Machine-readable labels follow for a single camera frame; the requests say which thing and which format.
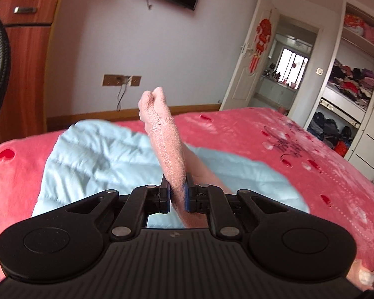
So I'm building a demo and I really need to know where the pink heart print bed blanket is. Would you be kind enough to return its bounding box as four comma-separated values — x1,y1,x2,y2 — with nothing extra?
0,106,374,296

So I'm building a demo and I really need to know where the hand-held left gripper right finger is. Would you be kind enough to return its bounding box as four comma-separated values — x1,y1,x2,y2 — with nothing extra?
184,174,295,240

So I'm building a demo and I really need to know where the pink orange shelf bedding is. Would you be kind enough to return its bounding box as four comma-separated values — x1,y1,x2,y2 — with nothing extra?
344,14,374,49

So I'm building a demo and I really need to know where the light blue down jacket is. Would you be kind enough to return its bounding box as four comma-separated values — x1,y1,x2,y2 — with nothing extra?
31,119,310,229

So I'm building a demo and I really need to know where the black power cable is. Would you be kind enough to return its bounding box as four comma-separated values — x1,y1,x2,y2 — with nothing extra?
116,76,133,112

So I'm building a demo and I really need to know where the white door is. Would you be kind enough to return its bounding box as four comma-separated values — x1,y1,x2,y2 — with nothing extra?
220,0,281,111

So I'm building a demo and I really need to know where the wooden cabinet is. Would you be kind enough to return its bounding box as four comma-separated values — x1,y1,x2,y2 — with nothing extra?
0,0,69,144

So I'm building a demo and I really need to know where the row of kitchen bottles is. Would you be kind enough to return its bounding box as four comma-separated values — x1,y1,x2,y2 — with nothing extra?
262,70,284,81

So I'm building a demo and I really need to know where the kitchen window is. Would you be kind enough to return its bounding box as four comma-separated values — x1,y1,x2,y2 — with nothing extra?
276,48,309,84

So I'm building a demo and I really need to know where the red knot door decoration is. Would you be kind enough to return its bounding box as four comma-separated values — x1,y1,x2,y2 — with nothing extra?
249,19,273,73

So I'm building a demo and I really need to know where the pile of dark clothes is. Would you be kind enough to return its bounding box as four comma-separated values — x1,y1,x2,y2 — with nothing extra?
307,110,360,159

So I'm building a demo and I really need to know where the wooden outlet panel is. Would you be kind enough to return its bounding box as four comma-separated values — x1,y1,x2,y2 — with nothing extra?
102,74,142,87

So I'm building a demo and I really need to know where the white kitchen cabinet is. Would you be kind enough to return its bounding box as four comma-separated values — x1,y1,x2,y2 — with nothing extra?
257,75,300,106

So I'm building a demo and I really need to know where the pile of colourful folded clothes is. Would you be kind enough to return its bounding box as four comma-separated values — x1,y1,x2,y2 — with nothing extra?
327,59,374,109

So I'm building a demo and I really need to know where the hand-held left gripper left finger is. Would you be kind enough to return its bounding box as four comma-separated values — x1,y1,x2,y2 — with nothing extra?
65,174,172,242

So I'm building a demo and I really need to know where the peach quilted garment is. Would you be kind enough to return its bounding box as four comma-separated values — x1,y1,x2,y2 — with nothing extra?
138,86,234,229

